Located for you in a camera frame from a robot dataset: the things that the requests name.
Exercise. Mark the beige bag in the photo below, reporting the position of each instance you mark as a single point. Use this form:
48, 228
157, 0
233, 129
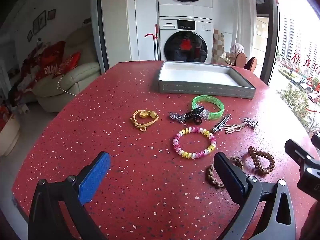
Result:
227, 59

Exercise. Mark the green translucent bangle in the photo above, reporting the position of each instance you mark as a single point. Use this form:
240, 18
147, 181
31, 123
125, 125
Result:
220, 110

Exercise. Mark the large black picture frame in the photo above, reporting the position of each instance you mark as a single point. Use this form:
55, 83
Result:
40, 22

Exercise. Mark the white basket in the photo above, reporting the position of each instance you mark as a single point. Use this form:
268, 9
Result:
10, 135

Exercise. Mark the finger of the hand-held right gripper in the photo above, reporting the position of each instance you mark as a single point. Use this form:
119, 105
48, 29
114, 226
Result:
296, 151
316, 142

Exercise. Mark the small black picture frame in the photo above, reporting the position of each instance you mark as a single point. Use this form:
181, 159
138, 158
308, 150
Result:
29, 35

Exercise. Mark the white washing machine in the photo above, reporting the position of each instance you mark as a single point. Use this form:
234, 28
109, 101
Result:
170, 27

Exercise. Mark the silver heart brooch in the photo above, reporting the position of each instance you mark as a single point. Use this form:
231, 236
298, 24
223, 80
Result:
250, 123

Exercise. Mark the square dark picture frame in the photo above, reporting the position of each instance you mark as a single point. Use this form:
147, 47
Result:
51, 13

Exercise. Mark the silver barrette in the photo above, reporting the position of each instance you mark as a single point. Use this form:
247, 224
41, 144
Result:
220, 125

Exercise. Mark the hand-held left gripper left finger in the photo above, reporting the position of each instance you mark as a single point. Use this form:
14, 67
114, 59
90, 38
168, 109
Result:
96, 176

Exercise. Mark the brown slipper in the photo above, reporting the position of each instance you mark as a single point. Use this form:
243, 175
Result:
240, 60
251, 65

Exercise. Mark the black hair claw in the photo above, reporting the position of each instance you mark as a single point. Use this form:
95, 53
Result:
193, 116

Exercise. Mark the small red cushion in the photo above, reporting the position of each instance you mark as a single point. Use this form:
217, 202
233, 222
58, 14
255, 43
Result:
71, 62

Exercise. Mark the pink towel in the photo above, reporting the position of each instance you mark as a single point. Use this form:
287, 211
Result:
237, 50

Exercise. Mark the grey tray with white inside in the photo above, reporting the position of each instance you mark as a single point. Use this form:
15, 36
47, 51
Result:
200, 90

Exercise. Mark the cream sofa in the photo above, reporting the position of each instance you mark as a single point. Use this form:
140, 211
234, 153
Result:
75, 80

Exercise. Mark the large red printed cushion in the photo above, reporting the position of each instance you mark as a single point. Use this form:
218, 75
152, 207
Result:
47, 65

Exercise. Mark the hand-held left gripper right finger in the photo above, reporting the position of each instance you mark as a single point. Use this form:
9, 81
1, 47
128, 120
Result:
228, 177

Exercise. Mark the silver filigree hair clip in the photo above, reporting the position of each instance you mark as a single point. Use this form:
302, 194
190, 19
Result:
176, 117

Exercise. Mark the checkered wall cloth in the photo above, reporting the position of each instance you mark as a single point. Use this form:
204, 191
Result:
219, 45

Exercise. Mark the rose gold bow clip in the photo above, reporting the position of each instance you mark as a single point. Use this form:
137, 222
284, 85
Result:
231, 128

